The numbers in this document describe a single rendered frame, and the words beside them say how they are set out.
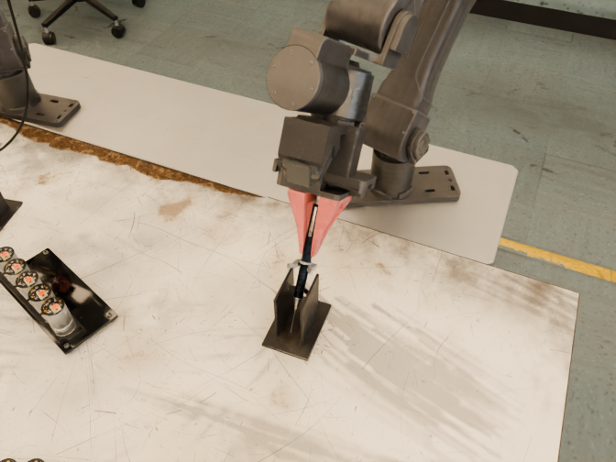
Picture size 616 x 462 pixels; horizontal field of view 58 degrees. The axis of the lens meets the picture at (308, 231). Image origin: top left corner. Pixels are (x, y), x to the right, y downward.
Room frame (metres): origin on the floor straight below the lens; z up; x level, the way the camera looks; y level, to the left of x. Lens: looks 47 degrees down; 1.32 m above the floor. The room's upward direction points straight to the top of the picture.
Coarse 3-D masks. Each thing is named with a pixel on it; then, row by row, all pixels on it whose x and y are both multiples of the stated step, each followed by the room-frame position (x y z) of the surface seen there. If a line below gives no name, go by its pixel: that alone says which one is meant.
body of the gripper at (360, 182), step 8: (280, 160) 0.45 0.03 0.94; (272, 168) 0.45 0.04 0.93; (328, 176) 0.43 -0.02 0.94; (336, 176) 0.43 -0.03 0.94; (352, 176) 0.44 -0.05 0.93; (360, 176) 0.45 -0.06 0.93; (368, 176) 0.46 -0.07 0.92; (328, 184) 0.44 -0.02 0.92; (336, 184) 0.43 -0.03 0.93; (344, 184) 0.42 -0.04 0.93; (352, 184) 0.42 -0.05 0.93; (360, 184) 0.42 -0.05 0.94; (368, 184) 0.43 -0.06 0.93; (360, 192) 0.41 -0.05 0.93
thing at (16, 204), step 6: (0, 192) 0.57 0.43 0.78; (0, 198) 0.57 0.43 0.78; (0, 204) 0.56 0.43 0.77; (6, 204) 0.57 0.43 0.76; (12, 204) 0.58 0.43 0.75; (18, 204) 0.58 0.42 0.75; (0, 210) 0.56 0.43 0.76; (6, 210) 0.57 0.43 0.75; (12, 210) 0.57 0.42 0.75; (0, 216) 0.55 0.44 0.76; (6, 216) 0.55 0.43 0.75; (12, 216) 0.56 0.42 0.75; (0, 222) 0.54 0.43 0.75; (6, 222) 0.55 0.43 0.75; (0, 228) 0.53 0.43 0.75
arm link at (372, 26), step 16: (336, 0) 0.53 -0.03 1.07; (352, 0) 0.53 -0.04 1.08; (368, 0) 0.52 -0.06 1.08; (384, 0) 0.52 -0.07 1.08; (400, 0) 0.52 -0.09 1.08; (416, 0) 0.55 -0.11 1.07; (336, 16) 0.53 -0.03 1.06; (352, 16) 0.52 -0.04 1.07; (368, 16) 0.51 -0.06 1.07; (384, 16) 0.50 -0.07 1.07; (336, 32) 0.53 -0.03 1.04; (352, 32) 0.51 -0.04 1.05; (368, 32) 0.50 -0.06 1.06; (384, 32) 0.50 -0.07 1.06; (368, 48) 0.51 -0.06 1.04
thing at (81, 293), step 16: (48, 256) 0.47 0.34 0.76; (48, 272) 0.45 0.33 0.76; (64, 272) 0.45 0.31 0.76; (64, 288) 0.42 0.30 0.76; (80, 288) 0.42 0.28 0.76; (80, 304) 0.40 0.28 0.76; (96, 304) 0.40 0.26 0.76; (80, 320) 0.37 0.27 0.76; (96, 320) 0.37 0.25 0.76; (112, 320) 0.38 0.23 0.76; (64, 352) 0.33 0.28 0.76
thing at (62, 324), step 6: (66, 306) 0.36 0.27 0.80; (60, 312) 0.35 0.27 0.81; (66, 312) 0.36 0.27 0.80; (48, 318) 0.35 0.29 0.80; (54, 318) 0.35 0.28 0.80; (60, 318) 0.35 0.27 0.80; (66, 318) 0.35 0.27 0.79; (72, 318) 0.36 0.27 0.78; (54, 324) 0.35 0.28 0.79; (60, 324) 0.35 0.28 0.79; (66, 324) 0.35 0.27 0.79; (72, 324) 0.36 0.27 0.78; (54, 330) 0.35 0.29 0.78; (60, 330) 0.35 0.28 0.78; (66, 330) 0.35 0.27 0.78; (72, 330) 0.35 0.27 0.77
